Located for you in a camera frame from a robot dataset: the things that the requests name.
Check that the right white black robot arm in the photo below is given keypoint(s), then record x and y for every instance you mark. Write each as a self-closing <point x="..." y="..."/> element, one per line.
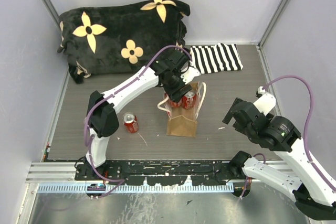
<point x="313" y="196"/>

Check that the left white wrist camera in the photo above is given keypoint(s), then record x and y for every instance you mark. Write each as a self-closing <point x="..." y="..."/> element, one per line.
<point x="189" y="73"/>

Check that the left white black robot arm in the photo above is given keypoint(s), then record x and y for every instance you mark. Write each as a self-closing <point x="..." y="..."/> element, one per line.
<point x="102" y="116"/>

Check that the brown canvas bag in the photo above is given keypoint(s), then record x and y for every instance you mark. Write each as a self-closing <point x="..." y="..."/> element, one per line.
<point x="182" y="122"/>

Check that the white slotted cable duct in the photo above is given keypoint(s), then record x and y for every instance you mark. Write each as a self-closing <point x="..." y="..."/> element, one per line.
<point x="123" y="189"/>

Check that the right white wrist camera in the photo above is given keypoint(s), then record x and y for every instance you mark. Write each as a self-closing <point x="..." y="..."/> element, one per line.
<point x="265" y="102"/>

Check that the black white striped cloth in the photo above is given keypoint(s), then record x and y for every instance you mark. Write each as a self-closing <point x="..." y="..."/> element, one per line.
<point x="216" y="58"/>

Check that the red cola can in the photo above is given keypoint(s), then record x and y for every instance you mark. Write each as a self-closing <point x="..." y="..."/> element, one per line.
<point x="177" y="104"/>
<point x="130" y="122"/>
<point x="189" y="100"/>

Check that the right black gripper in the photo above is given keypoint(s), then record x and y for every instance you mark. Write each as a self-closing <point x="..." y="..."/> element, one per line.
<point x="238" y="128"/>

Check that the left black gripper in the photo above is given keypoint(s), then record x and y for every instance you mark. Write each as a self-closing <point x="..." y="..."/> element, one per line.
<point x="176" y="94"/>

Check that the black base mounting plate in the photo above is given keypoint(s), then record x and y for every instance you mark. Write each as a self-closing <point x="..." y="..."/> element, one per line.
<point x="159" y="172"/>

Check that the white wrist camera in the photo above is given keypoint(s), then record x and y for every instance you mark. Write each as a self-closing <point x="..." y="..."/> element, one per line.
<point x="189" y="73"/>
<point x="265" y="102"/>

